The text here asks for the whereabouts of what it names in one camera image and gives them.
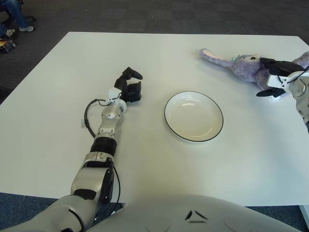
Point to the person leg in jeans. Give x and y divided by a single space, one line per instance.
17 12

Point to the white sneaker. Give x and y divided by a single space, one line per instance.
26 29

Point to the grey robot torso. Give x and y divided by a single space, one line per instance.
169 212

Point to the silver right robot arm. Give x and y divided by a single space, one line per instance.
301 96

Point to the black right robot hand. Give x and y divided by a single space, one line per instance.
282 67

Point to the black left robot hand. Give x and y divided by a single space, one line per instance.
134 93

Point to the white table leg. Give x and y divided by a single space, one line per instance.
304 211

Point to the white plate with black rim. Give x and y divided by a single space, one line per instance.
194 118

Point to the black office chair base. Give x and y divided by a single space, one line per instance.
31 17

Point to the purple plush bunny doll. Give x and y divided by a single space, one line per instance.
241 70

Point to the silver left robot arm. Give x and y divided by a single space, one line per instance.
108 125

